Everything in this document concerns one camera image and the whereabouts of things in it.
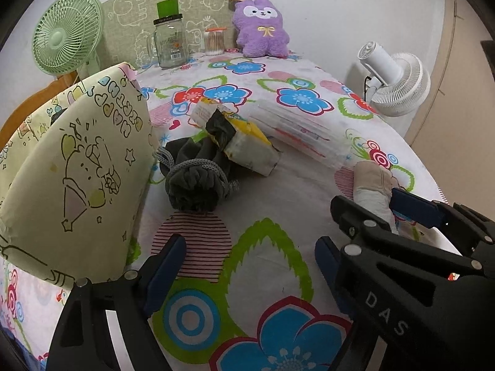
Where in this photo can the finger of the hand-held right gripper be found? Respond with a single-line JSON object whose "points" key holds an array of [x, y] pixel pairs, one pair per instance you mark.
{"points": [[361, 216], [413, 205]]}

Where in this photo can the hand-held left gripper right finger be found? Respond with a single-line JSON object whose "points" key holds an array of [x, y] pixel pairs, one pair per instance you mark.
{"points": [[326, 262]]}

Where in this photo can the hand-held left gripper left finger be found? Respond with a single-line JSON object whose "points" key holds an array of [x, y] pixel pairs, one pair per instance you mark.
{"points": [[162, 274]]}

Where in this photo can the cream socks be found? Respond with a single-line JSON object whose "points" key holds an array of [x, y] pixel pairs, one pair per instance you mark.
{"points": [[373, 189]]}

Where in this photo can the grey socks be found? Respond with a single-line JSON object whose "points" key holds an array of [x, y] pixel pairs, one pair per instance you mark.
{"points": [[193, 177]]}

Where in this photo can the yellow printed fabric storage box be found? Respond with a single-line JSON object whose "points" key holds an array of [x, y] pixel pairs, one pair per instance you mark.
{"points": [[77, 154]]}

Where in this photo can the pink printed tissue packet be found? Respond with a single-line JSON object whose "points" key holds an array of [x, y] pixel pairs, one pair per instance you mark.
{"points": [[301, 131]]}

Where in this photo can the beige door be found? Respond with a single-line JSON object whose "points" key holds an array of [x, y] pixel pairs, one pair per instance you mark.
{"points": [[464, 104]]}

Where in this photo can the white floor fan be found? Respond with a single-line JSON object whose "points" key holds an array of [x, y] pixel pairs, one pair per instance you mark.
{"points": [[402, 81]]}

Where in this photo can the yellow cartoon tissue packet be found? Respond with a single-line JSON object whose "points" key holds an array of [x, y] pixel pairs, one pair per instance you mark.
{"points": [[247, 143]]}

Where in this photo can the purple plush bunny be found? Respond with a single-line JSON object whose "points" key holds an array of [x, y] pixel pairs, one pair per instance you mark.
{"points": [[263, 27]]}

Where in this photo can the wooden bed headboard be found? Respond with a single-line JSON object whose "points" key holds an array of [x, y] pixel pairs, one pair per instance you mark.
{"points": [[23, 112]]}

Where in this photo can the cotton swab container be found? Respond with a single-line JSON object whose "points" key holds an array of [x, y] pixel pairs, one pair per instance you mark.
{"points": [[214, 42]]}

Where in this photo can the glass jar mug green lid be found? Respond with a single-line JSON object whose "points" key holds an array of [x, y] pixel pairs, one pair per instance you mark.
{"points": [[170, 42]]}

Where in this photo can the green desk fan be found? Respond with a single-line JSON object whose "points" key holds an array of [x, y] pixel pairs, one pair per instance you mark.
{"points": [[65, 34]]}

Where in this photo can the green cartoon printed board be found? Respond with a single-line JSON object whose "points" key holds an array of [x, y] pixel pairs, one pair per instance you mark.
{"points": [[127, 11]]}

